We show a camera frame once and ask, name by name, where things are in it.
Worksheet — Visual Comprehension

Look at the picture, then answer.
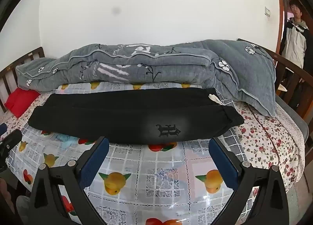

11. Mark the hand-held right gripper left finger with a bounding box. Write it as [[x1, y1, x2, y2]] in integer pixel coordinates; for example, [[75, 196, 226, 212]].
[[28, 136, 110, 225]]

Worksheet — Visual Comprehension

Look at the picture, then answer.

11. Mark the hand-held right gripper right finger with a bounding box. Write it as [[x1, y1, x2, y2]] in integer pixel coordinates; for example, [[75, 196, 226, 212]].
[[209, 137, 290, 225]]

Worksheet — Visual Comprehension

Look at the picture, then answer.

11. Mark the black sweater with white stripes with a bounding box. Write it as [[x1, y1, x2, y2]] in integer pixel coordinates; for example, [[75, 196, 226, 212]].
[[27, 87, 245, 145]]

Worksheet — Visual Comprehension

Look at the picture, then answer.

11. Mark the red pillow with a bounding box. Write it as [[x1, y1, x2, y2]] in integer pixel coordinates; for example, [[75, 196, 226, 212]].
[[5, 88, 41, 119]]

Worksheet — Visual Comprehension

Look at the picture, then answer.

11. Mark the red floral bedsheet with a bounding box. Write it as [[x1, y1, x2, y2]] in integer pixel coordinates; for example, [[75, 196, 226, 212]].
[[0, 91, 306, 206]]

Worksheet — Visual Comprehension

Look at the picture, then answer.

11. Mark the fruit print bedsheet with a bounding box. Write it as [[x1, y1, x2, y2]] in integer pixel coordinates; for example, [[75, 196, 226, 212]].
[[0, 82, 260, 225]]

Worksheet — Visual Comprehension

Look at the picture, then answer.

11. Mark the grey mattress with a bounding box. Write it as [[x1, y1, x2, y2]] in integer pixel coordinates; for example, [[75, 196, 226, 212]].
[[275, 95, 309, 147]]

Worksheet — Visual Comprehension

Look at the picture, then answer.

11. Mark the grey floral pillow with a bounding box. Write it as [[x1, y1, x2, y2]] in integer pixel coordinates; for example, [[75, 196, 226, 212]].
[[203, 40, 277, 118]]

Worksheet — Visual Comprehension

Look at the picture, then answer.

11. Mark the grey floral quilt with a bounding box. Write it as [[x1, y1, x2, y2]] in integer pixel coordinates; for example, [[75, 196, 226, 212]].
[[16, 41, 236, 108]]

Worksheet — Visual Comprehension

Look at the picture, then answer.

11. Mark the wooden bed footboard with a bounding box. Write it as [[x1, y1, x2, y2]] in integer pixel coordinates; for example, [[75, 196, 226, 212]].
[[0, 38, 313, 127]]

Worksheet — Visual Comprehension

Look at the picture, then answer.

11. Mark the wooden door frame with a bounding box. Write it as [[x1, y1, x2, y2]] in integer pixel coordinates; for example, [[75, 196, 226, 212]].
[[274, 0, 289, 52]]

